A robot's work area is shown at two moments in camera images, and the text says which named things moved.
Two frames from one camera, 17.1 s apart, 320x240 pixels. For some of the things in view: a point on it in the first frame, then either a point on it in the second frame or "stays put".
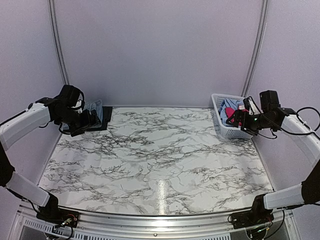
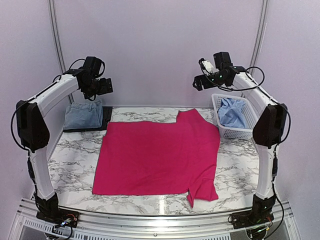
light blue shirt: [228, 103] stays put
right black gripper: [237, 114] -> [206, 84]
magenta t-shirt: [229, 111] -> [159, 157]
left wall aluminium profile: [54, 22] stays put
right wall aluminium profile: [257, 48] stays put
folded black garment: [106, 116] stays put
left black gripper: [86, 121] -> [105, 88]
